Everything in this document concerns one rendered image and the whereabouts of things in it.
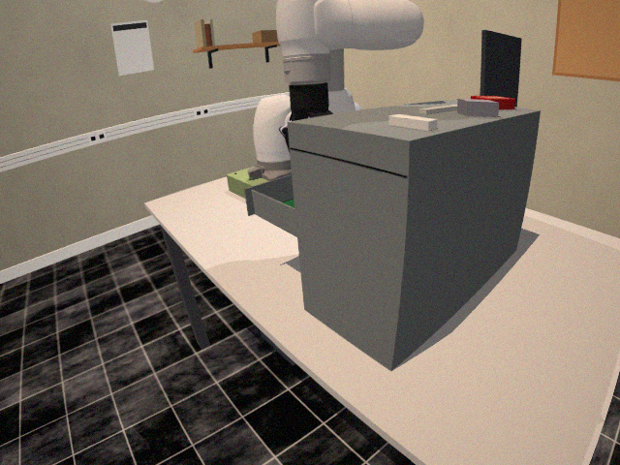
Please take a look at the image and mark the grey tool chest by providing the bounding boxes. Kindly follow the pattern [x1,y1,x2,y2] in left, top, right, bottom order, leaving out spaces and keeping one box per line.
[244,100,541,371]

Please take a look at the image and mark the black flat panel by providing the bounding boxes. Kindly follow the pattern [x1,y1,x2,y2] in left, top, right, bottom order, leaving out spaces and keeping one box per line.
[480,30,522,108]

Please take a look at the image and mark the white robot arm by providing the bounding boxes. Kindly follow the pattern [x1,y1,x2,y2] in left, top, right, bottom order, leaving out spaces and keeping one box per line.
[247,0,424,181]

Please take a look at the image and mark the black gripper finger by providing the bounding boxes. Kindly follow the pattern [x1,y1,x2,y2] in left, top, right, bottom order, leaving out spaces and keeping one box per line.
[279,124,290,153]

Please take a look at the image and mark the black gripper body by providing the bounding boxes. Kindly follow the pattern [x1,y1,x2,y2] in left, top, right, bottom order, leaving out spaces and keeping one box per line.
[289,82,329,121]

